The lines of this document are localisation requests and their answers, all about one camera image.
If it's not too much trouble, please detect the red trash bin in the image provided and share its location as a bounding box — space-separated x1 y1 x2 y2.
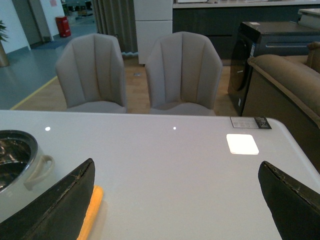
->
55 16 71 38

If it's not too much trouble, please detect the yellow corn cob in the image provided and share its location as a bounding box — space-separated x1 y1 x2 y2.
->
77 185 104 240

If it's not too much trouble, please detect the left beige upholstered chair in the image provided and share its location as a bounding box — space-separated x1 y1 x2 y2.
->
55 33 128 114

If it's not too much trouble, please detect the white electric cooking pot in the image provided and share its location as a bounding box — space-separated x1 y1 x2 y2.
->
0 130 56 222

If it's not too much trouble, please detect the table corner label sticker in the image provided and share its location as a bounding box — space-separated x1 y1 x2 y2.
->
230 116 272 130

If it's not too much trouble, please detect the dark kitchen counter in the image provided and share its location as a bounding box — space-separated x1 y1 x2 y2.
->
172 0 320 61

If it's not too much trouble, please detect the white pillar cabinet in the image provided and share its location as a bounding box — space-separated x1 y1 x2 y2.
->
133 0 173 65

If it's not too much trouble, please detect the potted green plant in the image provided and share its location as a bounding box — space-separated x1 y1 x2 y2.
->
0 19 10 67

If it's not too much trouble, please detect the black washing machine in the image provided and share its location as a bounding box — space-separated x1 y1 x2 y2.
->
227 21 320 117

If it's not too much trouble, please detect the brown sofa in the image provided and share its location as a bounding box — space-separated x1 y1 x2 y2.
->
242 41 320 170

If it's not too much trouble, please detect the grey curtain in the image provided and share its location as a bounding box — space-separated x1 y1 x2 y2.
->
91 0 138 53

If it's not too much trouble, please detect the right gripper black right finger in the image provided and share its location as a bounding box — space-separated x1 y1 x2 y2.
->
258 161 320 240

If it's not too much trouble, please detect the right beige upholstered chair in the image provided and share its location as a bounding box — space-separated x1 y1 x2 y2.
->
145 31 223 116

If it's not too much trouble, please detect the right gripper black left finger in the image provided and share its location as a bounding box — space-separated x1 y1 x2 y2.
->
0 158 95 240

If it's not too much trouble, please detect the beige upholstered chair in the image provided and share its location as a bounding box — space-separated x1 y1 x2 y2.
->
55 33 128 114
145 31 223 116

